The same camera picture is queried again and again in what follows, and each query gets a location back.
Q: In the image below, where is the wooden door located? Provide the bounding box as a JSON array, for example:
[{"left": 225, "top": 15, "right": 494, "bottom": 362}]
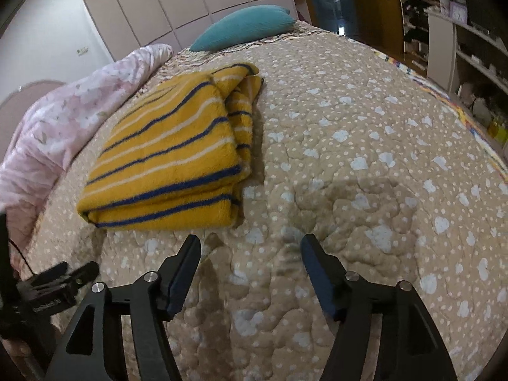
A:
[{"left": 345, "top": 0, "right": 405, "bottom": 72}]

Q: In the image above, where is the pink floral duvet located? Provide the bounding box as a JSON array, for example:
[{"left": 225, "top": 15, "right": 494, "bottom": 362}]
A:
[{"left": 0, "top": 43, "right": 174, "bottom": 271}]

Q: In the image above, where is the yellow striped knit sweater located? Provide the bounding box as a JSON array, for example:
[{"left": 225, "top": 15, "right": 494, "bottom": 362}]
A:
[{"left": 76, "top": 62, "right": 264, "bottom": 231}]

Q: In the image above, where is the teal pillow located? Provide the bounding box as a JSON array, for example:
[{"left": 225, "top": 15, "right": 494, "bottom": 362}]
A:
[{"left": 189, "top": 5, "right": 296, "bottom": 52}]

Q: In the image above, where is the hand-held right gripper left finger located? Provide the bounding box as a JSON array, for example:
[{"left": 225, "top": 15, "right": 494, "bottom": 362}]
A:
[{"left": 43, "top": 234, "right": 202, "bottom": 381}]

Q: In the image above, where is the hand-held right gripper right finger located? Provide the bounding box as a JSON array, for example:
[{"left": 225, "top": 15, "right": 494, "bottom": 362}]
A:
[{"left": 300, "top": 233, "right": 459, "bottom": 381}]

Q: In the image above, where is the black tripod clamp stand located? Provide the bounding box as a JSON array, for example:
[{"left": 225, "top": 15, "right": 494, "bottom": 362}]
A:
[{"left": 0, "top": 212, "right": 100, "bottom": 381}]

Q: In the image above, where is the pink wardrobe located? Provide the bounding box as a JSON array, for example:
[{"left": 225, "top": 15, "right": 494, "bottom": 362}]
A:
[{"left": 75, "top": 0, "right": 310, "bottom": 62}]

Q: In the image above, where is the beige dotted quilted bedspread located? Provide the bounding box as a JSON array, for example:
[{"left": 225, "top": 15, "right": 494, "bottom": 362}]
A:
[{"left": 24, "top": 20, "right": 508, "bottom": 381}]

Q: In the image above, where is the white shelf unit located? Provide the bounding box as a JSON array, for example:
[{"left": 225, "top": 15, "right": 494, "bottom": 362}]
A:
[{"left": 397, "top": 0, "right": 508, "bottom": 147}]

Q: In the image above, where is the pink arched headboard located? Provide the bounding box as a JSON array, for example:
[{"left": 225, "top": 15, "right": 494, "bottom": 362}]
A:
[{"left": 0, "top": 80, "right": 66, "bottom": 159}]

